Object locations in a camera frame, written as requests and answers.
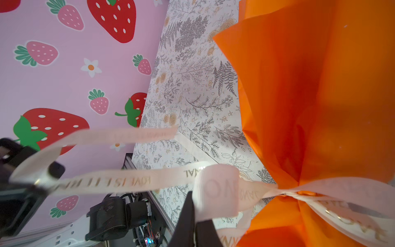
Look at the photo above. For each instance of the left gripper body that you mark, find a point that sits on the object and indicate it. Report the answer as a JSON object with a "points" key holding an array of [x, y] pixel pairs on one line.
{"points": [[19, 199]]}

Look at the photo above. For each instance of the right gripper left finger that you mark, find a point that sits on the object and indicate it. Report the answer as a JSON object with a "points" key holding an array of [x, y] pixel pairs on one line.
{"points": [[183, 235]]}

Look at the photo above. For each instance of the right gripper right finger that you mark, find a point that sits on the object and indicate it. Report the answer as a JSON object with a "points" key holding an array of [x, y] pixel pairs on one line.
{"points": [[206, 235]]}

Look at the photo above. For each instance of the orange wrapping paper sheet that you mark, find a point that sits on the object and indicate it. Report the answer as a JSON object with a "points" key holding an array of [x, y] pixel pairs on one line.
{"points": [[316, 82]]}

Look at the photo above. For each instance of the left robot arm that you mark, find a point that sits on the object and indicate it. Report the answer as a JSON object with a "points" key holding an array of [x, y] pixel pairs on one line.
{"points": [[112, 219]]}

